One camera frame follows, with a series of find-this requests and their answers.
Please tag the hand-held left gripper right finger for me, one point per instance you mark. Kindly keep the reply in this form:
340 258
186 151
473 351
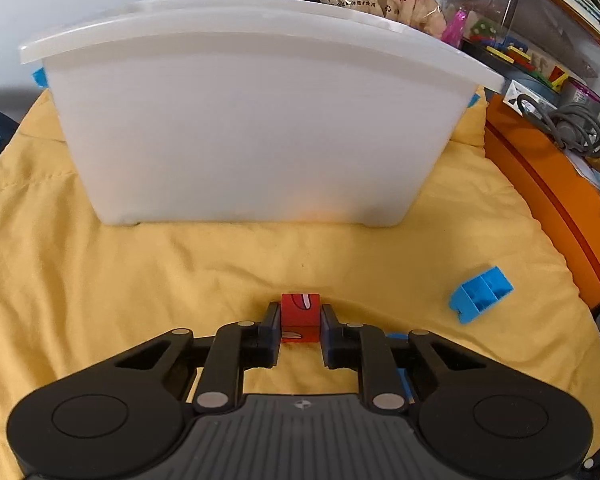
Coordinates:
329 335

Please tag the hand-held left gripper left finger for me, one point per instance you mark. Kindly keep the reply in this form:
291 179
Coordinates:
271 332

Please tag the red building brick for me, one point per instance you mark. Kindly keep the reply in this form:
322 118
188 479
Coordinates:
300 317

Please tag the white plastic storage bin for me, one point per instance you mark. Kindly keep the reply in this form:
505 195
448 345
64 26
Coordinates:
255 125

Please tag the yellow blanket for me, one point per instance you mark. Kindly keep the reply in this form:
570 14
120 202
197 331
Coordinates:
130 285

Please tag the orange box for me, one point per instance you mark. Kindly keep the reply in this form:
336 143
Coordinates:
545 185

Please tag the blue tape piece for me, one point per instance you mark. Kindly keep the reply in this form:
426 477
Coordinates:
40 77
480 97

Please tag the white card packet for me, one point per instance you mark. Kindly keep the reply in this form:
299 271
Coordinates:
522 92

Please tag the pink packet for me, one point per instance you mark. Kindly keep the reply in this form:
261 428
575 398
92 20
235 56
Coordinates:
454 27

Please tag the purple grey can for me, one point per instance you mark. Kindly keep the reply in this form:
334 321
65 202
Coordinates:
582 95

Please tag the clear plastic toy box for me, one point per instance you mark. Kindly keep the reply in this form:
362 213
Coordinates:
520 20

